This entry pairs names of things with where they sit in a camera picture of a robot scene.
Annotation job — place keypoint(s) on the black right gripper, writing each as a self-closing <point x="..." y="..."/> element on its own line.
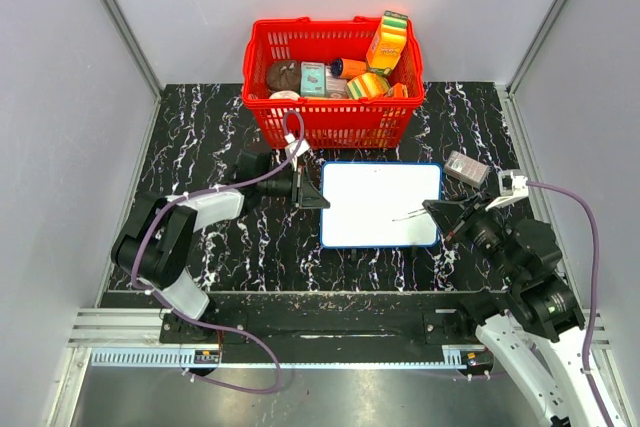
<point x="445" y="213"/>

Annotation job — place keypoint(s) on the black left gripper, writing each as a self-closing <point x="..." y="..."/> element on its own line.
<point x="303" y="194"/>

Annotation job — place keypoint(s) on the black whiteboard marker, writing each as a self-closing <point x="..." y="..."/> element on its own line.
<point x="412" y="215"/>

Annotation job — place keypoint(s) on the blue framed whiteboard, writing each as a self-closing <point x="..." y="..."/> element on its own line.
<point x="365" y="197"/>

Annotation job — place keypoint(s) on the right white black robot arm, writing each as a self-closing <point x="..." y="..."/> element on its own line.
<point x="536" y="328"/>

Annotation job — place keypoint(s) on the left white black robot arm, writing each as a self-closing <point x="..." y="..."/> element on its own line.
<point x="155" y="241"/>

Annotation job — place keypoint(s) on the pink white eraser box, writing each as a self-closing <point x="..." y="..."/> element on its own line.
<point x="466" y="169"/>

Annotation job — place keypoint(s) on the red plastic shopping basket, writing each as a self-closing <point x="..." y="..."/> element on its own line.
<point x="378" y="123"/>

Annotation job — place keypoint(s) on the white round lid container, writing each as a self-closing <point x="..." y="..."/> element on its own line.
<point x="285" y="95"/>

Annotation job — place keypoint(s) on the pink white small box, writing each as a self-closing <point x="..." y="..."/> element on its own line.
<point x="335" y="87"/>

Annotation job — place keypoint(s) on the teal small box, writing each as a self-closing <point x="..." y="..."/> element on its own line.
<point x="313" y="79"/>

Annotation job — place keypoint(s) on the yellow green sponge pack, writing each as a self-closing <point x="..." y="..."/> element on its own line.
<point x="368" y="85"/>

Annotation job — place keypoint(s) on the brown round bread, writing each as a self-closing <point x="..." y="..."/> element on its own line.
<point x="284" y="75"/>

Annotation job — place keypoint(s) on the orange snack packet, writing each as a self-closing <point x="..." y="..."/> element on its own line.
<point x="398" y="90"/>

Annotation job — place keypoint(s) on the orange blue-capped bottle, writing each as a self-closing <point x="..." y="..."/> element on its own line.
<point x="347" y="68"/>

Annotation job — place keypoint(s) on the orange juice carton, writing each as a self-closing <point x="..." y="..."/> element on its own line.
<point x="387" y="44"/>

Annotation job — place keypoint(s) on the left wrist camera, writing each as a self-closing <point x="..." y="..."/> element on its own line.
<point x="295" y="147"/>

